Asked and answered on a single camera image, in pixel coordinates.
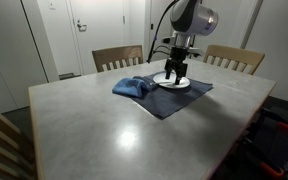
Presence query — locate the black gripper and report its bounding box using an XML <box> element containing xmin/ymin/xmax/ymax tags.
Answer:
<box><xmin>164</xmin><ymin>46</ymin><xmax>189</xmax><ymax>86</ymax></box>

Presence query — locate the silver metal fork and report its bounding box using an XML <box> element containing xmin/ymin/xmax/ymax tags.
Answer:
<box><xmin>155</xmin><ymin>79</ymin><xmax>177</xmax><ymax>86</ymax></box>

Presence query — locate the blue microfibre towel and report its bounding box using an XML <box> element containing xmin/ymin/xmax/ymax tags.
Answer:
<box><xmin>111</xmin><ymin>77</ymin><xmax>151</xmax><ymax>99</ymax></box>

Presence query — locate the white round plate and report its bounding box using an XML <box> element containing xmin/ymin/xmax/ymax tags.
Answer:
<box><xmin>152</xmin><ymin>72</ymin><xmax>191</xmax><ymax>90</ymax></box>

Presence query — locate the dark blue cloth placemat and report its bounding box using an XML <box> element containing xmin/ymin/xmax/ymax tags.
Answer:
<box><xmin>130</xmin><ymin>69</ymin><xmax>214</xmax><ymax>121</ymax></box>

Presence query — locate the brown wooden chair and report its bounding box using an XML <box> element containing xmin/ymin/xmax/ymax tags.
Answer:
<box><xmin>91</xmin><ymin>44</ymin><xmax>145</xmax><ymax>74</ymax></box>

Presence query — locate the light wooden chair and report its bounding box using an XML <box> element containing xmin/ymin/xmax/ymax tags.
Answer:
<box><xmin>202</xmin><ymin>44</ymin><xmax>266</xmax><ymax>76</ymax></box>

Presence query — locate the dark slatted wooden chair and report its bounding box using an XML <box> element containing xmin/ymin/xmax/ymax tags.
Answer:
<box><xmin>0</xmin><ymin>104</ymin><xmax>38</xmax><ymax>180</ymax></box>

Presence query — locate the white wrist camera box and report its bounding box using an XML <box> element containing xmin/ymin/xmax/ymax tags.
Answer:
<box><xmin>161</xmin><ymin>35</ymin><xmax>204</xmax><ymax>58</ymax></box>

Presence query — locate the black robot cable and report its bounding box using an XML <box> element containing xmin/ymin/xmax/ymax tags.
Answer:
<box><xmin>146</xmin><ymin>0</ymin><xmax>180</xmax><ymax>64</ymax></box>

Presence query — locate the silver door lever handle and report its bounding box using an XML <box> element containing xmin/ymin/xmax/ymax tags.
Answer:
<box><xmin>76</xmin><ymin>19</ymin><xmax>88</xmax><ymax>33</ymax></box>

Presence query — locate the red handled bar clamp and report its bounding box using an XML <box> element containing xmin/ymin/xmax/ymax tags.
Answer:
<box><xmin>276</xmin><ymin>121</ymin><xmax>288</xmax><ymax>135</ymax></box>

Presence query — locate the orange handled bar clamp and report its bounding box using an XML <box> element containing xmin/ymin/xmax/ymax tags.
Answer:
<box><xmin>259</xmin><ymin>161</ymin><xmax>286</xmax><ymax>178</ymax></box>

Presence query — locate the white wall light switch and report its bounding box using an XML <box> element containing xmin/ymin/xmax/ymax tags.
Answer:
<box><xmin>47</xmin><ymin>0</ymin><xmax>57</xmax><ymax>11</ymax></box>

